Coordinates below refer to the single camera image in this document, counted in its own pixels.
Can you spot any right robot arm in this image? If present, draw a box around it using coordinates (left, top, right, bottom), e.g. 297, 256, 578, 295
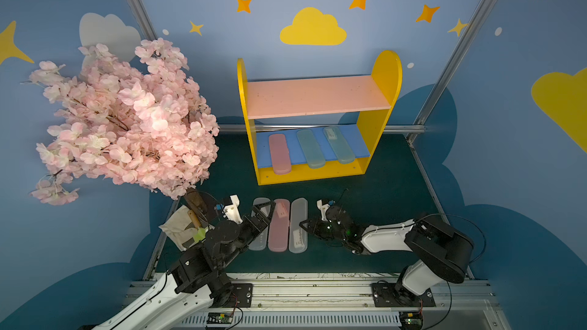
299, 206, 474, 306

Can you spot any aluminium frame post left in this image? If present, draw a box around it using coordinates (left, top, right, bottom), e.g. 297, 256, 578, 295
107, 0, 159, 42

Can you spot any aluminium frame post right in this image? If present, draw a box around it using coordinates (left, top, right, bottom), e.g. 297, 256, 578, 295
414, 0, 498, 128

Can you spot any pink cherry blossom tree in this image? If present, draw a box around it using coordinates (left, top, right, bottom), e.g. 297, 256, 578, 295
29, 38, 220, 206

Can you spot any white pencil case with label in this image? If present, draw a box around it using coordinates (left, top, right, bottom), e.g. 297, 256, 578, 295
288, 198, 308, 254

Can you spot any teal pencil case right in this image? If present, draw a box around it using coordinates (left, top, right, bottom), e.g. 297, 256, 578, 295
323, 126, 356, 164

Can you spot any aluminium floor rail right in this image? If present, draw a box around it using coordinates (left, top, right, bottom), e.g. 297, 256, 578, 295
408, 131, 486, 264

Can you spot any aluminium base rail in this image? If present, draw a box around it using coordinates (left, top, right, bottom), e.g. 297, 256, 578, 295
173, 273, 511, 329

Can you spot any green pencil case middle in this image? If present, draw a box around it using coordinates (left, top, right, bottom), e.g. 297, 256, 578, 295
297, 128, 326, 169

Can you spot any aluminium frame post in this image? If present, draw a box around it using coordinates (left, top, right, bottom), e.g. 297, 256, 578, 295
414, 0, 498, 128
107, 0, 159, 42

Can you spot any right green circuit board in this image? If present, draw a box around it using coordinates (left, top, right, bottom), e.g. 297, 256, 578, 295
399, 312, 423, 330

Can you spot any frosted white pencil case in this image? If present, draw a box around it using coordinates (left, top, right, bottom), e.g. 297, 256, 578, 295
249, 197, 269, 251

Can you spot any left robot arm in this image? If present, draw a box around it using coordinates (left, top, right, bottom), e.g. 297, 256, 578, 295
80, 195, 276, 329

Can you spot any yellow wooden shelf unit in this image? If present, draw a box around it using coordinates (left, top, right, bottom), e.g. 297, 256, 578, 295
236, 50, 403, 186

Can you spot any left green circuit board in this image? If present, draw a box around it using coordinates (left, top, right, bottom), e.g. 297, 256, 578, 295
206, 313, 235, 326

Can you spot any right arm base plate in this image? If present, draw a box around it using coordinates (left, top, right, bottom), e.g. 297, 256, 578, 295
371, 280, 436, 308

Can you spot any pink pencil case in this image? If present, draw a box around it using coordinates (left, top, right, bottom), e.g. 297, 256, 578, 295
268, 199, 290, 252
268, 134, 292, 175

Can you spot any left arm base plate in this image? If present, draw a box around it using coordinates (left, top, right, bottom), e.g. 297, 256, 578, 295
211, 283, 254, 309

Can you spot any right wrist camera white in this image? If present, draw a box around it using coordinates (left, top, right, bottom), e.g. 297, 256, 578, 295
316, 199, 334, 222

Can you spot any green circuit board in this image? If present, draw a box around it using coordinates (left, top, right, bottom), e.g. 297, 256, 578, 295
206, 313, 235, 326
399, 312, 423, 330

